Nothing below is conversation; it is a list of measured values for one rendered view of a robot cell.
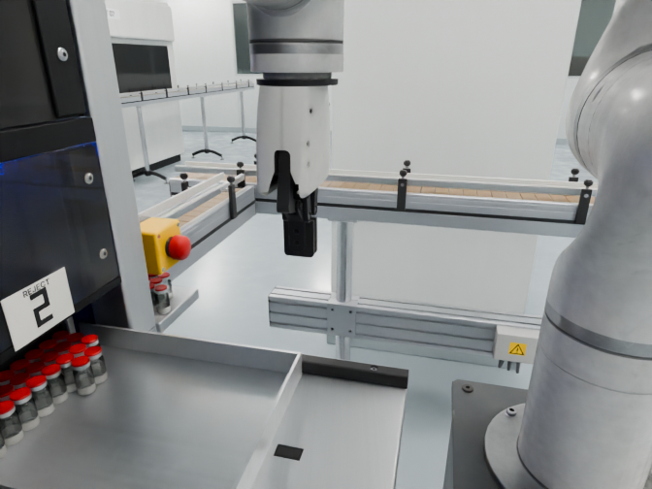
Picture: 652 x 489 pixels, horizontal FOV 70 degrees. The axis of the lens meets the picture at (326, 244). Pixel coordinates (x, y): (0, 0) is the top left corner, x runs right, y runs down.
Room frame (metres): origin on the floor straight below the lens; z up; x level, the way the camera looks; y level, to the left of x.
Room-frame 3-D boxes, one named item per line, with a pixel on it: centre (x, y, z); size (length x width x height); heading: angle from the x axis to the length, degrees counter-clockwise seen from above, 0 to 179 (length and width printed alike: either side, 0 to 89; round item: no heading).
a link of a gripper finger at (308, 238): (0.43, 0.03, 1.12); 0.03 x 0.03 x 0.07; 76
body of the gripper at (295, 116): (0.45, 0.03, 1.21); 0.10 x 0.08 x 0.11; 166
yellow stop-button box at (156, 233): (0.70, 0.28, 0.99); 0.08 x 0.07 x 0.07; 76
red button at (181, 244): (0.69, 0.24, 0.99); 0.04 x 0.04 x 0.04; 76
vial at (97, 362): (0.50, 0.30, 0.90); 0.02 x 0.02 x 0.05
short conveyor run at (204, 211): (1.01, 0.35, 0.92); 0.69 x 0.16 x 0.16; 166
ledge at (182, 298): (0.72, 0.32, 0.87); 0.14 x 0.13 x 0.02; 76
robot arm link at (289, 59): (0.45, 0.03, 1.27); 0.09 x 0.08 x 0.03; 166
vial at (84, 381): (0.48, 0.30, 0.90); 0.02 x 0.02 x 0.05
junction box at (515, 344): (1.15, -0.56, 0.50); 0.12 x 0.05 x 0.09; 76
